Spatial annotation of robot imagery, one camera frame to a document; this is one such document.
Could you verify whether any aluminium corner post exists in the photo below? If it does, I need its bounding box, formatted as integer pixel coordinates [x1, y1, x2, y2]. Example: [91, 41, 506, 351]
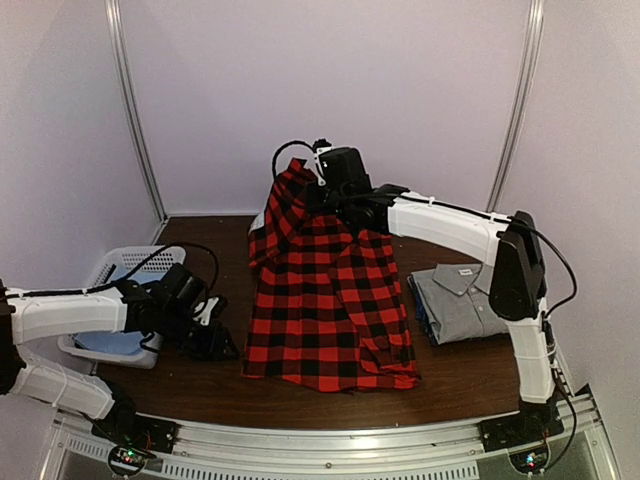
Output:
[104, 0, 168, 222]
[486, 0, 544, 212]

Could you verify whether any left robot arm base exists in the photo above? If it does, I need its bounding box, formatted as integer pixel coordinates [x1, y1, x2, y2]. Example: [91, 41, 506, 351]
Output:
[85, 399, 178, 478]

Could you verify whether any aluminium corner post right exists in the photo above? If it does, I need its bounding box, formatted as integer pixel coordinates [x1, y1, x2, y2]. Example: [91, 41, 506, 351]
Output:
[486, 0, 544, 212]

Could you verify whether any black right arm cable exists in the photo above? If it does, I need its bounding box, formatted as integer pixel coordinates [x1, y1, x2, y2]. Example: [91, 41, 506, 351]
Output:
[271, 139, 581, 466]

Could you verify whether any red black plaid shirt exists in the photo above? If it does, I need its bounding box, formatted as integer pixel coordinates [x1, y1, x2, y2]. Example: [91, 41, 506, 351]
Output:
[241, 159, 420, 393]

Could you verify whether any white plastic laundry basket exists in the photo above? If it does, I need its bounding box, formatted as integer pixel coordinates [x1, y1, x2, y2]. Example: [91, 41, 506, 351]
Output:
[57, 244, 189, 370]

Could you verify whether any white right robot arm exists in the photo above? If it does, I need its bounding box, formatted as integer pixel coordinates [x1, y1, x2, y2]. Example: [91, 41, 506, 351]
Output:
[304, 180, 556, 442]

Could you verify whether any aluminium front rail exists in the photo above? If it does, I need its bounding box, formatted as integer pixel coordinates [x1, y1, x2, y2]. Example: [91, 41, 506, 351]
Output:
[36, 394, 620, 479]

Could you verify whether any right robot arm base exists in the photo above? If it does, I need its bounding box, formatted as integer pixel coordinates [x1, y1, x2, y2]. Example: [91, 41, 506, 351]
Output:
[478, 394, 564, 475]

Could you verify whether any grey folded button shirt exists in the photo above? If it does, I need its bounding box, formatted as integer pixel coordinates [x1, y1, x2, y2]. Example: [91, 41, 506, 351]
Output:
[410, 264, 508, 346]

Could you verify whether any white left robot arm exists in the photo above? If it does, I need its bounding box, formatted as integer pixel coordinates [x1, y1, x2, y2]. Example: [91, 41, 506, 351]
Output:
[1, 279, 231, 444]

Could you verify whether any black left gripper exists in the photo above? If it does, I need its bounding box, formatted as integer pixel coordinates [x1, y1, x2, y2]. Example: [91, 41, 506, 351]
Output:
[158, 306, 240, 362]

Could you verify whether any light blue folded shirt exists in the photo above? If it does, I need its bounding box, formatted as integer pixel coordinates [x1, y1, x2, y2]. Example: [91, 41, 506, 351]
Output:
[72, 266, 162, 356]

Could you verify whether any aluminium corner post left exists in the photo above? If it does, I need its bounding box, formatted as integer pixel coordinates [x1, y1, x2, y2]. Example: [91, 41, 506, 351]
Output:
[104, 0, 168, 222]

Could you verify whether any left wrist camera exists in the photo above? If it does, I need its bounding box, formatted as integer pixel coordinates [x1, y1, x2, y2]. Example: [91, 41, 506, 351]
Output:
[158, 263, 228, 327]

